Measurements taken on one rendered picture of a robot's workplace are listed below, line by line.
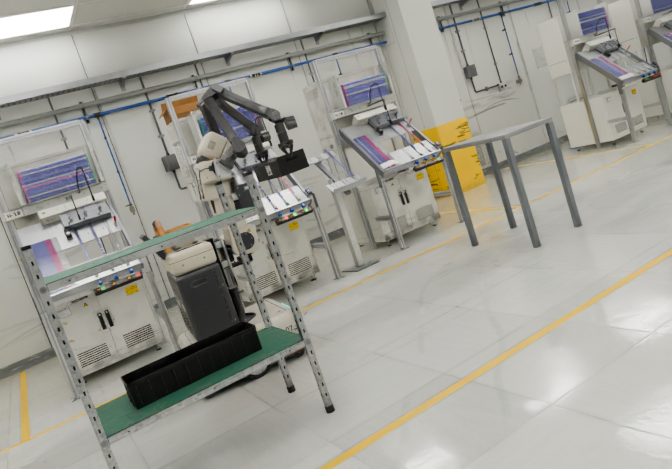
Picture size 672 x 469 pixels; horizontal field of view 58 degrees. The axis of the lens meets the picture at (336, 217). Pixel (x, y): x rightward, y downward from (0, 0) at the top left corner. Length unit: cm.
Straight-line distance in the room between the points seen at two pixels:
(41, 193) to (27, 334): 194
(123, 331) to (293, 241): 157
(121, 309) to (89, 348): 35
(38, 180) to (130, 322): 126
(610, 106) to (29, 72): 651
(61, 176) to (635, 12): 753
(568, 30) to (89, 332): 633
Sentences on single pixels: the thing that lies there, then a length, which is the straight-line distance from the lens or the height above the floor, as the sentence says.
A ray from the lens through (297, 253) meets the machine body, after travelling 530.
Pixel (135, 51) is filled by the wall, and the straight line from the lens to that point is 688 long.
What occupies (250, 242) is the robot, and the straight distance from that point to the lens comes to 355.
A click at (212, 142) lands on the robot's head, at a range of 354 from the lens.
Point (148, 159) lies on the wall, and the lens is 666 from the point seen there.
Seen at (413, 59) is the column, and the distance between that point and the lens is 772.
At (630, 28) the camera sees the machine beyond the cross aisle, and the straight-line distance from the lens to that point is 950.
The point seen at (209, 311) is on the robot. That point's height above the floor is 45.
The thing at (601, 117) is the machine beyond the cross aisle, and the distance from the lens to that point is 817.
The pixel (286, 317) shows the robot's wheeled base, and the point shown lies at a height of 26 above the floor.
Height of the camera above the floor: 110
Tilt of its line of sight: 7 degrees down
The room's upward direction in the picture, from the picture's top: 18 degrees counter-clockwise
